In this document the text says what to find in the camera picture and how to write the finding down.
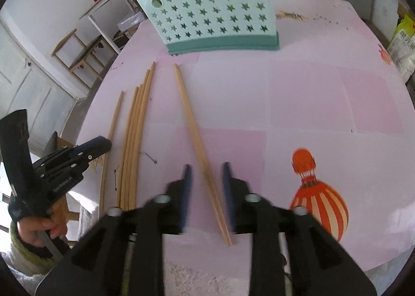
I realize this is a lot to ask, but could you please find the mint green utensil holder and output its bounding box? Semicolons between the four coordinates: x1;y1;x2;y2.
128;0;280;56

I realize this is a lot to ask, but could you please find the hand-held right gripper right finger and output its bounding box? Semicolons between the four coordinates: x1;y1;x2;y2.
221;161;378;296

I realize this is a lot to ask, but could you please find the white and yellow rice bag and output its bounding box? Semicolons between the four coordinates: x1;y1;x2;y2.
387;14;415;84

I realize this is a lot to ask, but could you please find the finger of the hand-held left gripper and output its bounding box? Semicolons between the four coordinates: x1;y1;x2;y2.
40;136;113;171
44;151;108;185

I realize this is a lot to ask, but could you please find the plastic wrapped flat box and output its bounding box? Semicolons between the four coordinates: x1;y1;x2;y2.
117;11;147;33

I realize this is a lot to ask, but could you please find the white panel door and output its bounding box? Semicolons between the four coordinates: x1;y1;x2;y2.
0;17;80;167

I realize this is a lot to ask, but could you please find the person's left forearm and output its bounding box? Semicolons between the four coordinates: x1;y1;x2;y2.
0;220;70;296

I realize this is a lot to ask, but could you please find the white side table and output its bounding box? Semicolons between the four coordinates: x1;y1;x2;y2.
79;0;182;56

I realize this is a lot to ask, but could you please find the light wooden chopstick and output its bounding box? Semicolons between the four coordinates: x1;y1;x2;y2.
173;63;233;247

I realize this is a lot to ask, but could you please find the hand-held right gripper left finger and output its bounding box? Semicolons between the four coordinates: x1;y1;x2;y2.
35;164;192;296

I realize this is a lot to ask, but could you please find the bundle of wooden chopsticks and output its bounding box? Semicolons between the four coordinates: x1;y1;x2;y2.
99;62;156;219

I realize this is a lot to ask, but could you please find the pink balloon print tablecloth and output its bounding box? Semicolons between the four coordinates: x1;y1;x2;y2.
76;0;415;272

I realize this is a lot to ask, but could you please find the wooden chair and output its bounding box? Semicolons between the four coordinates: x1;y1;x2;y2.
51;28;113;89

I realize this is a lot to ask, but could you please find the person's left hand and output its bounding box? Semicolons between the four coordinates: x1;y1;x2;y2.
16;199;68;248

